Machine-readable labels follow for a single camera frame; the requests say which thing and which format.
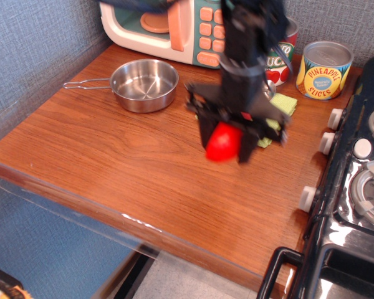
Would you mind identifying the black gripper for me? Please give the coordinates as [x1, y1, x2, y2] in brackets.
[186, 65, 285, 164]

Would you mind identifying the red toy tomato half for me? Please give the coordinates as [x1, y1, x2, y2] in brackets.
[205, 122, 242, 162]

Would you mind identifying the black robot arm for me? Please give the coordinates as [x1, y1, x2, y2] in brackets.
[99, 1, 290, 163]

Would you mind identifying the tomato sauce toy can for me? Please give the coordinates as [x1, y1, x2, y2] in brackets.
[266, 17, 299, 86]

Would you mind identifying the grey stove knob bottom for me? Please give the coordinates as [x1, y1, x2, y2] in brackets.
[299, 186, 317, 212]

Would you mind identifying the grey stove knob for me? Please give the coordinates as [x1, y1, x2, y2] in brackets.
[327, 108, 343, 131]
[319, 132, 335, 155]
[299, 186, 317, 212]

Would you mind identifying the green cloth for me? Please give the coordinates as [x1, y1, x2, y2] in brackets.
[188, 93, 297, 148]

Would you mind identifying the small steel pan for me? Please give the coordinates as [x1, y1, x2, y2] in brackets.
[63, 59, 180, 113]

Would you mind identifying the grey stove knob middle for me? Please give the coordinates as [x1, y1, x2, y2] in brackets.
[319, 132, 335, 155]

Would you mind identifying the toy microwave teal and white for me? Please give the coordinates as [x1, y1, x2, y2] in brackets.
[100, 1, 225, 69]

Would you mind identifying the grey stove knob top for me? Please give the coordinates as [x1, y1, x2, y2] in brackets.
[327, 108, 343, 131]

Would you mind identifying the pineapple slices toy can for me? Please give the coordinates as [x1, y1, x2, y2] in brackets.
[296, 40, 354, 100]

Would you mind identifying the orange microwave turntable plate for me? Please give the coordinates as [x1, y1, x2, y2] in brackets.
[140, 12, 169, 34]

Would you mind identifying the black toy stove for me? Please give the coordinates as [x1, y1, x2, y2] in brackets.
[257, 57, 374, 298]

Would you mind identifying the spoon with red handle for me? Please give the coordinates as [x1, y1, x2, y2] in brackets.
[262, 80, 276, 101]

